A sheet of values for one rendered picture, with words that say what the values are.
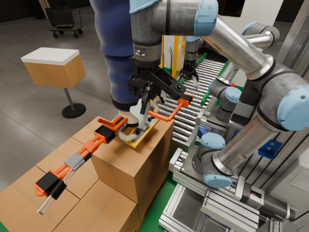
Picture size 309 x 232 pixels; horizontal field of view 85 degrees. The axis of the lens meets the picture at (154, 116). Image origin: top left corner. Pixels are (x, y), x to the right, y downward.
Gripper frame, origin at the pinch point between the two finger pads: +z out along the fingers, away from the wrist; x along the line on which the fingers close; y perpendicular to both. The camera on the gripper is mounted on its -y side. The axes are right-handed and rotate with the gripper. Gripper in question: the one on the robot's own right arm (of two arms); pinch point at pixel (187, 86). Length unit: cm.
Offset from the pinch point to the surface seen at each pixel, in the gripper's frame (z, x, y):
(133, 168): 35, -9, 54
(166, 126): 35.3, -9.0, 9.4
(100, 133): 10, -27, 57
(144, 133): 22.5, -12.9, 35.0
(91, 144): 10, -26, 66
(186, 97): 9.0, 1.1, 0.4
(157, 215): 129, 3, 43
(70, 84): 61, -173, -16
